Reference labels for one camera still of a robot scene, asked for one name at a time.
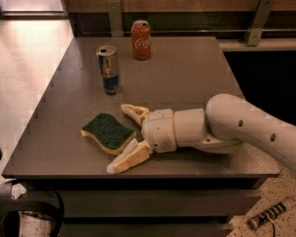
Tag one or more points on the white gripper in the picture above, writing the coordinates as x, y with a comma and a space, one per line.
158, 130

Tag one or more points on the green and yellow sponge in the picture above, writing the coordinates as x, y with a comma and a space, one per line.
109, 133

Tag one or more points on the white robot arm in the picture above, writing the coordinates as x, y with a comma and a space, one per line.
226, 122

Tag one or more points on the blue silver energy drink can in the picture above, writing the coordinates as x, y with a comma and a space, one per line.
108, 64

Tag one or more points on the orange coke can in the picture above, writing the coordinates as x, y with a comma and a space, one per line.
140, 36

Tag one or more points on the grey table drawer cabinet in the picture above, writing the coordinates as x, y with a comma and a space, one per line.
166, 207

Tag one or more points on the striped tube on floor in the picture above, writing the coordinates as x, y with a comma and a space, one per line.
272, 213

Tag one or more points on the black chair base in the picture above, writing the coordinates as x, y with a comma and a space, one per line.
30, 214

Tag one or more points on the left metal wall bracket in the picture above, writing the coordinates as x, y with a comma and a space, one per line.
115, 18

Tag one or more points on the metal wall bracket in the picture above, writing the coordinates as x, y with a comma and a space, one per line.
115, 18
254, 33

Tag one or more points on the right metal wall bracket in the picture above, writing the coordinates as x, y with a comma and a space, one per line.
254, 33

